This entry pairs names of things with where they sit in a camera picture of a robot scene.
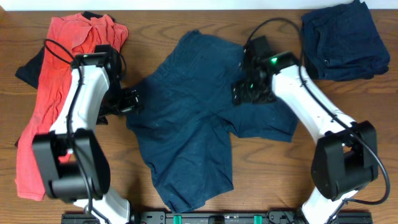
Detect red t-shirt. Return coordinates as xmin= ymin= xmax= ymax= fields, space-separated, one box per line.
xmin=15 ymin=13 xmax=129 ymax=201

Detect navy blue shorts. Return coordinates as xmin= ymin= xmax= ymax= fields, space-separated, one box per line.
xmin=126 ymin=30 xmax=298 ymax=213

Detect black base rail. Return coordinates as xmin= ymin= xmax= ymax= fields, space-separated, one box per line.
xmin=60 ymin=210 xmax=373 ymax=224

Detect folded navy garment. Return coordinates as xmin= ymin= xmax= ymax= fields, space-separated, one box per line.
xmin=302 ymin=1 xmax=390 ymax=82

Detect black garment under shirt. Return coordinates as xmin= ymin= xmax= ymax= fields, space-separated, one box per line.
xmin=14 ymin=11 xmax=116 ymax=149

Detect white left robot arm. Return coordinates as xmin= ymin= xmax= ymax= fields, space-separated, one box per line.
xmin=32 ymin=45 xmax=144 ymax=223

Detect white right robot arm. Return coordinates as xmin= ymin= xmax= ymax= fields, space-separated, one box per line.
xmin=232 ymin=51 xmax=379 ymax=223

